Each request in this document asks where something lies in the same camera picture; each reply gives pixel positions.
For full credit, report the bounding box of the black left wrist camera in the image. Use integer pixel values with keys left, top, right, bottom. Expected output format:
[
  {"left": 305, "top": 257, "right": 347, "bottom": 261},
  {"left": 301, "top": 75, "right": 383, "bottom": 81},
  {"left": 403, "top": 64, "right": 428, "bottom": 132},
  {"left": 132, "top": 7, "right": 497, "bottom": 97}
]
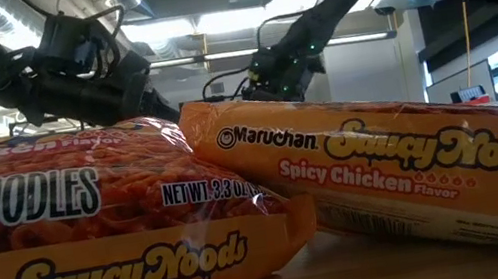
[{"left": 25, "top": 1, "right": 139, "bottom": 93}]

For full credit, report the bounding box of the orange Saucy Noods pack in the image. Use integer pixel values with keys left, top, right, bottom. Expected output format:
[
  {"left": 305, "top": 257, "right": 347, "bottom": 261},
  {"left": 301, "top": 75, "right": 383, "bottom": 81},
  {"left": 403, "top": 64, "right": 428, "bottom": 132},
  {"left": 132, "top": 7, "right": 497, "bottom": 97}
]
[
  {"left": 0, "top": 69, "right": 329, "bottom": 279},
  {"left": 174, "top": 49, "right": 498, "bottom": 279}
]

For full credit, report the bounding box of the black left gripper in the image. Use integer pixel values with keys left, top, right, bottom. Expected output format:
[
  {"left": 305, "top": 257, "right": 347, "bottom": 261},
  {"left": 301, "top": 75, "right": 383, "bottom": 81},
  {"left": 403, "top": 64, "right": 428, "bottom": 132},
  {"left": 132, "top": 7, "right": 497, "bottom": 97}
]
[{"left": 16, "top": 44, "right": 182, "bottom": 148}]

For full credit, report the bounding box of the long ceiling light bar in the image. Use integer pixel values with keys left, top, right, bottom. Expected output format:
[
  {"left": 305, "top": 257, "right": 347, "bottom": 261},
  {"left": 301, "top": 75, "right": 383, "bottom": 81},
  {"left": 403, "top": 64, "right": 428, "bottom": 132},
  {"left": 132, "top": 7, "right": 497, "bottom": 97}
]
[{"left": 0, "top": 12, "right": 398, "bottom": 105}]

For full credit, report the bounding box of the white partition panel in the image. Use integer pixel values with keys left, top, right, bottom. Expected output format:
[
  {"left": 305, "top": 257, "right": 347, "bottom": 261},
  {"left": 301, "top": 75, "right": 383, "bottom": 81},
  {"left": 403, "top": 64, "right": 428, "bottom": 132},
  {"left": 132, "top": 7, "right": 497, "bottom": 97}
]
[{"left": 422, "top": 58, "right": 498, "bottom": 111}]

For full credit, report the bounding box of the black ceiling camera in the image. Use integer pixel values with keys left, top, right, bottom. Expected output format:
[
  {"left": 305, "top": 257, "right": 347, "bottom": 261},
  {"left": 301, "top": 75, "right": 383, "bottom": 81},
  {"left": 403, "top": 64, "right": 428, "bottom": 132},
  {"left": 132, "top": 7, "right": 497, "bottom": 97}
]
[{"left": 372, "top": 4, "right": 397, "bottom": 19}]

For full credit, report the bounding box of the black desk device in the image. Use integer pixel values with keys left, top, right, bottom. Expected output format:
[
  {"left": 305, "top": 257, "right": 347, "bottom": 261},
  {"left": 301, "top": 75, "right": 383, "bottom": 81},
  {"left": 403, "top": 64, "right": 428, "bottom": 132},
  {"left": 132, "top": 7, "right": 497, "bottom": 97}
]
[{"left": 448, "top": 82, "right": 493, "bottom": 110}]

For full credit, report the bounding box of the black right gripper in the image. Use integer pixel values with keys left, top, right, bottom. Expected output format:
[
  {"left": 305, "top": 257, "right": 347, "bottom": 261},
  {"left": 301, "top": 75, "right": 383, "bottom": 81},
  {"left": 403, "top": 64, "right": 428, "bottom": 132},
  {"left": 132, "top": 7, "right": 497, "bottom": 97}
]
[{"left": 236, "top": 37, "right": 330, "bottom": 111}]

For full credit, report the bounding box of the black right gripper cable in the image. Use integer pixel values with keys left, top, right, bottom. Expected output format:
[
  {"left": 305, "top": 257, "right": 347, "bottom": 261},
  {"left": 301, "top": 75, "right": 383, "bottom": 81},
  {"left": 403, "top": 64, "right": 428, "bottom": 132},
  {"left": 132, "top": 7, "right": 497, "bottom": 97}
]
[{"left": 199, "top": 65, "right": 256, "bottom": 103}]

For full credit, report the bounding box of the yellow hanging cable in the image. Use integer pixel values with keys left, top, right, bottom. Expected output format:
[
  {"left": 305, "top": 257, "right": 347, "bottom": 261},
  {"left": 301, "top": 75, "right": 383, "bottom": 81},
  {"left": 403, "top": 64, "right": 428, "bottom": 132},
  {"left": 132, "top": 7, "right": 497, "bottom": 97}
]
[{"left": 452, "top": 0, "right": 481, "bottom": 89}]

